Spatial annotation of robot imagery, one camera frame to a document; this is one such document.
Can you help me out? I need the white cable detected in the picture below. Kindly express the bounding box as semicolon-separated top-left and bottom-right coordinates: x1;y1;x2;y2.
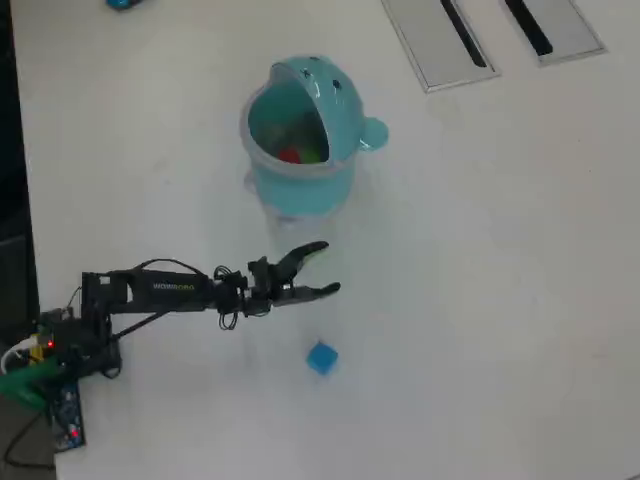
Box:
0;339;39;374

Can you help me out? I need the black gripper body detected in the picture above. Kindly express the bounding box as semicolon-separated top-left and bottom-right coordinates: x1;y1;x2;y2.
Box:
238;272;296;317

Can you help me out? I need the teal cartoon animal bin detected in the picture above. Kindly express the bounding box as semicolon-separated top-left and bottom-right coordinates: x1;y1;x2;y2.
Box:
239;54;390;226

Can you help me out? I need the green table clamp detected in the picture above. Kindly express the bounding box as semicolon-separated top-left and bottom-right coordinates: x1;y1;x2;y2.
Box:
0;362;64;409

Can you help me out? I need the blue controller circuit board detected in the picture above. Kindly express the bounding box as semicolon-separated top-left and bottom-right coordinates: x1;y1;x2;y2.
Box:
47;382;87;454

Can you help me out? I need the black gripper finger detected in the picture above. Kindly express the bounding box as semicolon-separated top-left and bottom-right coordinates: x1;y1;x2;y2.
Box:
272;241;330;281
273;282;342;307

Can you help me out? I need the silver desk cable hatch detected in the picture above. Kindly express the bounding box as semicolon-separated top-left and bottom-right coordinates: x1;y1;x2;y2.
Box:
380;0;501;94
499;0;607;68

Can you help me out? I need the blue cube block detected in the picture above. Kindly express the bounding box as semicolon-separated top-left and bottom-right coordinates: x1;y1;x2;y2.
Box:
305;340;339;376

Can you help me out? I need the thin black servo cable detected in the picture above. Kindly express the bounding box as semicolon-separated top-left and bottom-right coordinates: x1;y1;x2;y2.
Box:
134;257;244;332

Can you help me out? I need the black power cable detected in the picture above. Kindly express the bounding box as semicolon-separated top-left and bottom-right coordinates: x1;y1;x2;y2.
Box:
2;414;56;471

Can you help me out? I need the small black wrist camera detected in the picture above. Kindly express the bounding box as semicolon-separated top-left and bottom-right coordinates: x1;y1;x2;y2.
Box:
248;256;272;287

